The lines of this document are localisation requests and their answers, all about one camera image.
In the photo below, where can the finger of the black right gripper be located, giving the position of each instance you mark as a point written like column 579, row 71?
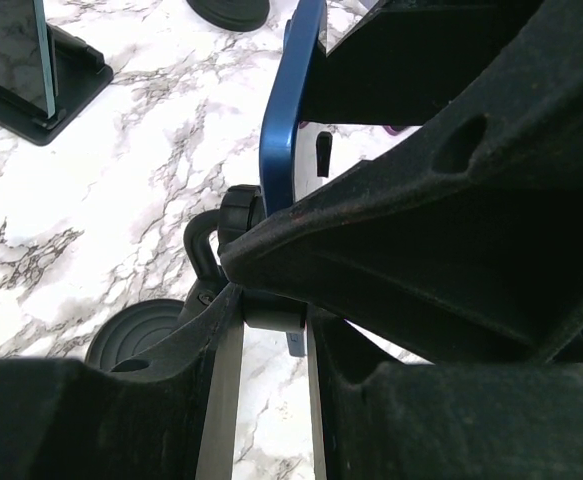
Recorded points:
column 405, row 61
column 464, row 242

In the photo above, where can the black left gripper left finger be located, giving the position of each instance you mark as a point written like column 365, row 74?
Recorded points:
column 167, row 413

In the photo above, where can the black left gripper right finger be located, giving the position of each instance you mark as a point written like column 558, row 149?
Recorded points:
column 374, row 417

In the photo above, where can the black round base clamp stand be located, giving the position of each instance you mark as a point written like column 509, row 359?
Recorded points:
column 138, row 327

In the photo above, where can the blue phone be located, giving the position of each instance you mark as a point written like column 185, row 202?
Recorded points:
column 282, row 115

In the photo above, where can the teal phone with dark screen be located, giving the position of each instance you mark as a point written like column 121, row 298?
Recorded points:
column 25, row 59

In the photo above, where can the purple phone with dark screen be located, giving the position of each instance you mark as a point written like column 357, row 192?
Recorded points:
column 395, row 130

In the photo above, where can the black clamp stand far right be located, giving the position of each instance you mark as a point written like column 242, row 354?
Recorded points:
column 233, row 15

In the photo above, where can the black wedge phone stand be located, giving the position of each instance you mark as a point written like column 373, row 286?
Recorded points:
column 73, row 74

